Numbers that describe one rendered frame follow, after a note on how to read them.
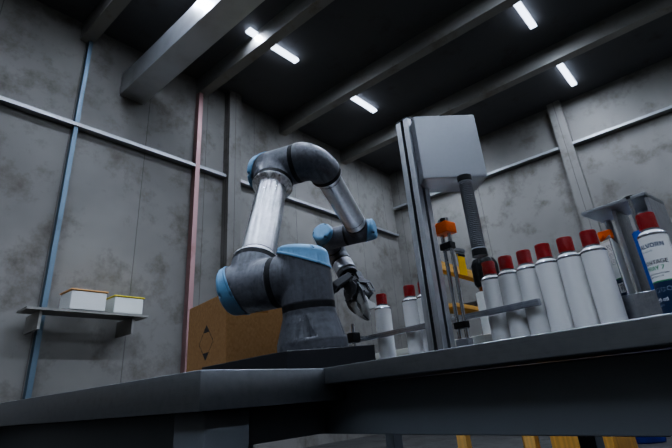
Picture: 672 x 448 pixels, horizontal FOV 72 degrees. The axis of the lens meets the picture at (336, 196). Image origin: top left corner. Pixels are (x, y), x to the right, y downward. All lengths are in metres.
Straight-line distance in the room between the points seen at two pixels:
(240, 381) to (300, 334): 0.43
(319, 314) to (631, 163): 10.95
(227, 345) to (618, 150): 10.95
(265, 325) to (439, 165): 0.75
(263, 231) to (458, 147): 0.55
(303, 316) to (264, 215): 0.33
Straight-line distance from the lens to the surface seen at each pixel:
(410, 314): 1.39
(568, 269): 1.13
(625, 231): 1.23
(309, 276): 0.99
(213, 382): 0.54
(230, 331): 1.48
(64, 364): 7.35
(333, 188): 1.39
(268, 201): 1.23
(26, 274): 7.35
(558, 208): 11.77
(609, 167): 11.76
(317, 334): 0.96
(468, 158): 1.26
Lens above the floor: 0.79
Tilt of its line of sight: 24 degrees up
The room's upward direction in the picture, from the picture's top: 5 degrees counter-clockwise
